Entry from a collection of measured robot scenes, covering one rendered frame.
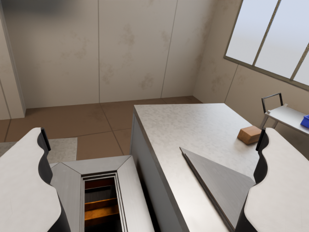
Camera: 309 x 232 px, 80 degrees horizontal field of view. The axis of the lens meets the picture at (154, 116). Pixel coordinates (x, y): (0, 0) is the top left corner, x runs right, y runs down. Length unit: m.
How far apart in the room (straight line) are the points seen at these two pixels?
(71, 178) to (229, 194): 0.62
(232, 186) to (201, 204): 0.12
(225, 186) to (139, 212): 0.33
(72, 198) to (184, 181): 0.44
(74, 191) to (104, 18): 2.49
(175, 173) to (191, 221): 0.16
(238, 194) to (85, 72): 2.76
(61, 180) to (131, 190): 0.29
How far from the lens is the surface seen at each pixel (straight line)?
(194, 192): 0.63
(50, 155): 1.19
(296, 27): 2.93
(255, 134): 0.95
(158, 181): 0.73
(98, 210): 1.00
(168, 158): 0.71
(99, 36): 3.00
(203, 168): 0.68
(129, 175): 0.89
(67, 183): 0.88
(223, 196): 0.63
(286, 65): 2.92
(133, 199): 0.82
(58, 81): 3.11
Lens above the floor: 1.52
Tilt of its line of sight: 30 degrees down
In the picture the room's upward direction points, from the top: 9 degrees clockwise
